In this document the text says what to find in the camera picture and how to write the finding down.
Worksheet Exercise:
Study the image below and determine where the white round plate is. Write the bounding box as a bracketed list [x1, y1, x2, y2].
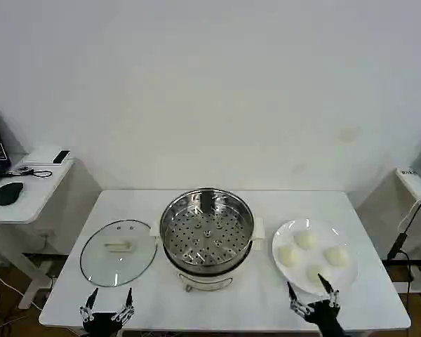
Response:
[272, 219, 359, 296]

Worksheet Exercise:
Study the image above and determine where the black power adapter with cable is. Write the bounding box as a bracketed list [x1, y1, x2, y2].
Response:
[387, 192, 421, 294]

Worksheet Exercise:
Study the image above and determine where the small black-and-white device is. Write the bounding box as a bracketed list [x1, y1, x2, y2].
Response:
[53, 150, 72, 165]

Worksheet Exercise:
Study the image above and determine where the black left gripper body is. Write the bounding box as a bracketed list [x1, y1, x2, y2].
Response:
[81, 311, 124, 337]

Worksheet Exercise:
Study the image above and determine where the glass lid with white handle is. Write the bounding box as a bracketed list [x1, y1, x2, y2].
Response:
[79, 219, 159, 289]

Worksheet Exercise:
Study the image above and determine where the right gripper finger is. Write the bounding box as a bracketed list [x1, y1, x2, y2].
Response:
[316, 273, 341, 310]
[286, 281, 312, 319]

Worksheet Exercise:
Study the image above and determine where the white side desk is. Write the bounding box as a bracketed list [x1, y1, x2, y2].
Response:
[0, 157, 75, 310]

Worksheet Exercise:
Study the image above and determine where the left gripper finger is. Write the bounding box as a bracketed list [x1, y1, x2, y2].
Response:
[79, 287, 100, 323]
[111, 287, 136, 324]

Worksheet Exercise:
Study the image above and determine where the black computer mouse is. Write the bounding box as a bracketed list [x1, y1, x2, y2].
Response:
[0, 180, 25, 207]

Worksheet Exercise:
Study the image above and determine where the white steamed bun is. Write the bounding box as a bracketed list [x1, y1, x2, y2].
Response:
[277, 245, 302, 268]
[293, 230, 319, 251]
[323, 246, 349, 267]
[305, 263, 333, 286]

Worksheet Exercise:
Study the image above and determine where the white desk with label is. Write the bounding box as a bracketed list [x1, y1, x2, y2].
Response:
[395, 166, 421, 305]

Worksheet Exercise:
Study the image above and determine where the thin white floor cable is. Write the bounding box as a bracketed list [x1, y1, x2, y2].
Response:
[0, 268, 45, 312]

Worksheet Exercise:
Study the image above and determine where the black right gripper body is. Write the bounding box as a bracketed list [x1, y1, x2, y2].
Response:
[303, 299, 347, 337]

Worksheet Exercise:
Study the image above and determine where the black cable with round plug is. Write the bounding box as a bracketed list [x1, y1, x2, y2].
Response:
[1, 166, 53, 178]

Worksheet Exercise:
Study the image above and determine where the perforated steel steamer basket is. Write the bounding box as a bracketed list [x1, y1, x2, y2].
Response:
[159, 188, 254, 270]

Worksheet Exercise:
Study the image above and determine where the white flat box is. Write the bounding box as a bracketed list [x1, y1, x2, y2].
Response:
[22, 146, 74, 166]

